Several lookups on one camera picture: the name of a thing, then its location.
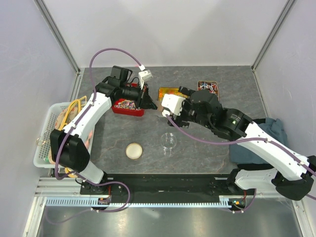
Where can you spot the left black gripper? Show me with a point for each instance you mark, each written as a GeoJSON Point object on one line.
{"type": "Point", "coordinates": [144, 100]}

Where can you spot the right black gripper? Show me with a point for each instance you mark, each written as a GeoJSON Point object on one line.
{"type": "Point", "coordinates": [180, 121]}

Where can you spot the red candy tray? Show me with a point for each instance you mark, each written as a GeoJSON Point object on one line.
{"type": "Point", "coordinates": [127, 107]}

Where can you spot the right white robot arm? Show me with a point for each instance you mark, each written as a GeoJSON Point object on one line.
{"type": "Point", "coordinates": [291, 174]}

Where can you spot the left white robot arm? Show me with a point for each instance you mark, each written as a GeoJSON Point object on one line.
{"type": "Point", "coordinates": [68, 144]}

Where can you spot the gold gummy tin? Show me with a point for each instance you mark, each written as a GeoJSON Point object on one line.
{"type": "Point", "coordinates": [169, 90]}

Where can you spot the gold lollipop tin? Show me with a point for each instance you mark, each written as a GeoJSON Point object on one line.
{"type": "Point", "coordinates": [211, 86]}

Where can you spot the clear glass jar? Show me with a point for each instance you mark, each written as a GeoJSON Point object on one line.
{"type": "Point", "coordinates": [168, 142]}

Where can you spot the round wooden jar lid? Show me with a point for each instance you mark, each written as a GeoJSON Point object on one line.
{"type": "Point", "coordinates": [134, 151]}

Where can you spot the folded blue-grey cloth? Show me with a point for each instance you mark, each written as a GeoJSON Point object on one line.
{"type": "Point", "coordinates": [273, 127]}

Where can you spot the yellow clothes hanger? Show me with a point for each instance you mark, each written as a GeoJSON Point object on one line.
{"type": "Point", "coordinates": [69, 113]}

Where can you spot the patterned pink cloth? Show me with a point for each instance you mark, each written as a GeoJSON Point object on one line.
{"type": "Point", "coordinates": [86, 144]}

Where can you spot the white plastic basket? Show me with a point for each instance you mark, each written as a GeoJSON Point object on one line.
{"type": "Point", "coordinates": [43, 145]}

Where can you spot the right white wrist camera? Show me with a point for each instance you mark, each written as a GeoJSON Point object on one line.
{"type": "Point", "coordinates": [172, 105]}

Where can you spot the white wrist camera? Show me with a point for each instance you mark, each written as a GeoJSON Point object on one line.
{"type": "Point", "coordinates": [172, 105]}
{"type": "Point", "coordinates": [143, 77]}

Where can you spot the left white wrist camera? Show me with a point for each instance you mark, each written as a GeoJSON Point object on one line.
{"type": "Point", "coordinates": [143, 77]}

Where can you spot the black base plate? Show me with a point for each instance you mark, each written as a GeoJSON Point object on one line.
{"type": "Point", "coordinates": [166, 188]}

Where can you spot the grey slotted cable duct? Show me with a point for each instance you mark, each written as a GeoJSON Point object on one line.
{"type": "Point", "coordinates": [97, 202]}

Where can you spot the aluminium frame rail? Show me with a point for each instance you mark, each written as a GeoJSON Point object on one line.
{"type": "Point", "coordinates": [51, 187]}

